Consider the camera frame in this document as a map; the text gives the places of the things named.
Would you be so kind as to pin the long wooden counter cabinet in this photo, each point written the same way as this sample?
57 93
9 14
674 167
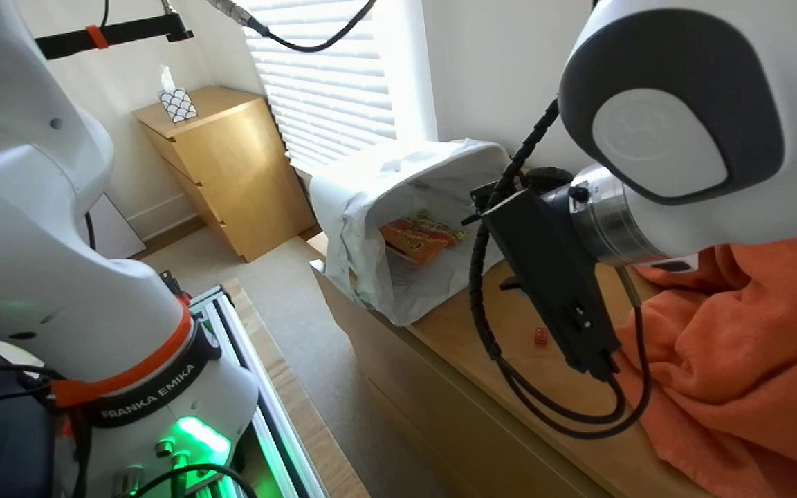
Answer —
472 406

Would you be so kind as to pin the black camera boom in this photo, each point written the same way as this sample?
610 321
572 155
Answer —
112 34

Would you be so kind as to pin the bin lined with white bag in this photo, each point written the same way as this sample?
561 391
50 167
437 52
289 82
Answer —
361 196

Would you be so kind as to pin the small wooden cabinet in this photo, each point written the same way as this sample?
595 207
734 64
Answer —
233 167

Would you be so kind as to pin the orange snack packet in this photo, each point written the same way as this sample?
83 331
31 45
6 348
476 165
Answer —
417 238

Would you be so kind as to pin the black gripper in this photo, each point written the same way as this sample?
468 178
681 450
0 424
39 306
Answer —
552 268

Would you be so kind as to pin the small orange candy piece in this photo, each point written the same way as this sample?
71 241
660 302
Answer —
541 339

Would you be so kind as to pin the orange fleece blanket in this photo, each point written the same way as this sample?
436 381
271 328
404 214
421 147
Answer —
747 370

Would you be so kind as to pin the white window blinds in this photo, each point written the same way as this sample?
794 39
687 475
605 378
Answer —
324 100

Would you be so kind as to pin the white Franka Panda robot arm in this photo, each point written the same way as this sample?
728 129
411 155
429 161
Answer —
29 258

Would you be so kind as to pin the aluminium base frame rail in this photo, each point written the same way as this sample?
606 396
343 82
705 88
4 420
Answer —
262 396

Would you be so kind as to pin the patterned tissue box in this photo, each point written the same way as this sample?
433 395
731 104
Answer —
177 104

